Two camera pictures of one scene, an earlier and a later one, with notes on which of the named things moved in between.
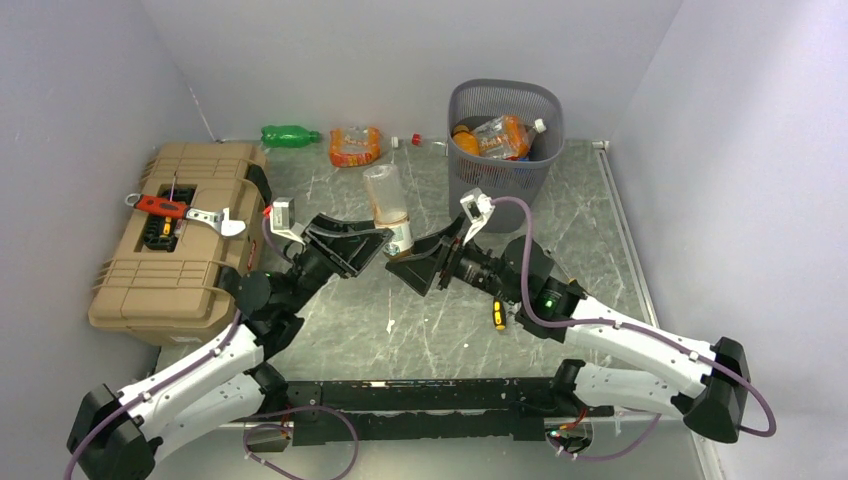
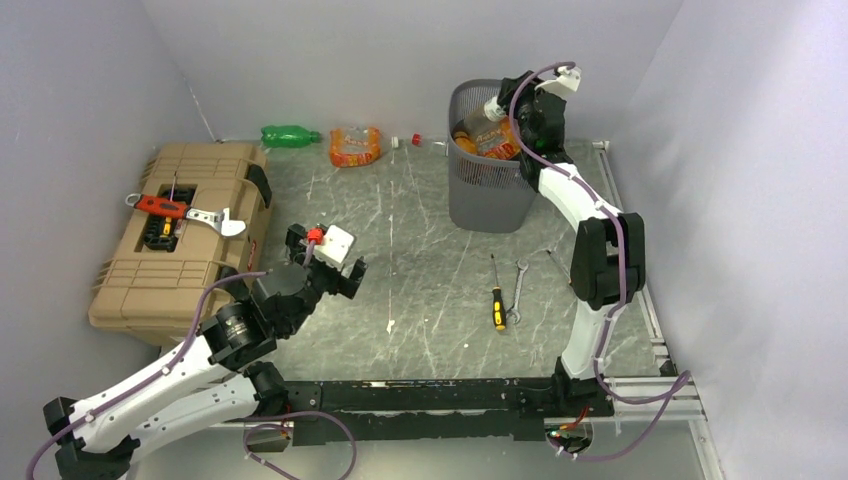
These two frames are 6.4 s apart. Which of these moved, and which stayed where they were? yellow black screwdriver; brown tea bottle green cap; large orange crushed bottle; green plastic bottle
Moved: brown tea bottle green cap
Stayed: yellow black screwdriver; green plastic bottle; large orange crushed bottle
